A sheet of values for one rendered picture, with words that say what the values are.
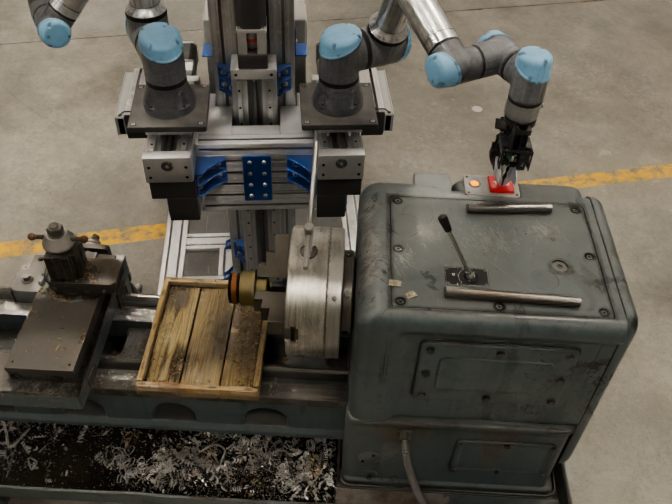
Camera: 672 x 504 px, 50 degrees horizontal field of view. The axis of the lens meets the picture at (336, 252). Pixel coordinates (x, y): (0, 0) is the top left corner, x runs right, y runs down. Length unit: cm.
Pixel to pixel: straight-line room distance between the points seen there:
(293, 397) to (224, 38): 107
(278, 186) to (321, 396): 77
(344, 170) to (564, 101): 265
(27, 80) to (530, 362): 372
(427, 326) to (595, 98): 333
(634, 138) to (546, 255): 281
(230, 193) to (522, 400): 112
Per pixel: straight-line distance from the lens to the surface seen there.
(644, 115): 467
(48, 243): 189
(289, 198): 235
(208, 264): 305
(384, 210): 172
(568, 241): 174
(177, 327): 197
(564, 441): 196
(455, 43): 163
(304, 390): 185
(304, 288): 161
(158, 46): 209
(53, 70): 481
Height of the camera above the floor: 240
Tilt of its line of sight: 45 degrees down
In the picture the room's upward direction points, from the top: 3 degrees clockwise
